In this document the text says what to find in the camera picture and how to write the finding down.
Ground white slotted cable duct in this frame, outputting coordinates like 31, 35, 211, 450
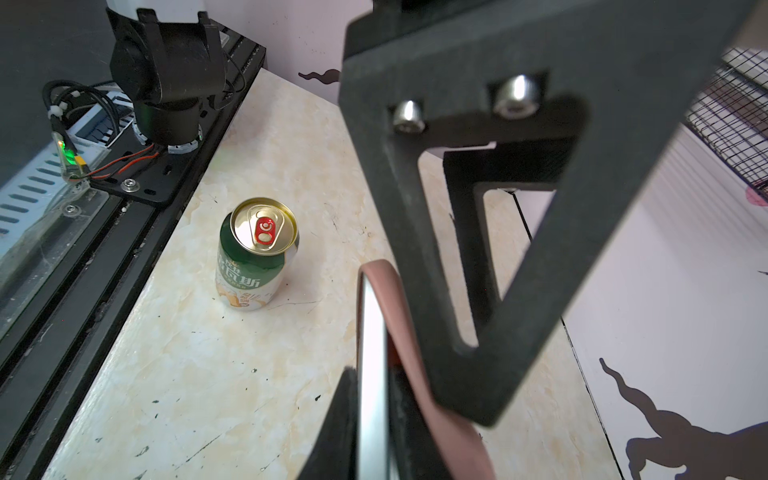
1, 105, 115, 254

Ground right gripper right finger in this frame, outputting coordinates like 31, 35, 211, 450
388, 367, 451, 479

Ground green beverage can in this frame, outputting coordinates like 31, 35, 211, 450
215, 197, 300, 311

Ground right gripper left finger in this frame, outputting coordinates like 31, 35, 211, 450
298, 367, 358, 480

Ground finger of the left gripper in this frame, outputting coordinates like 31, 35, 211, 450
442, 137, 576, 333
338, 1, 756, 426

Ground pink phone case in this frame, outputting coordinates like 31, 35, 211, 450
360, 260, 495, 479

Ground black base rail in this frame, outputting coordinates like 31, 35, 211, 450
1, 28, 266, 479

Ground black wire basket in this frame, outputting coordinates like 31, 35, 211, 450
684, 48, 767, 203

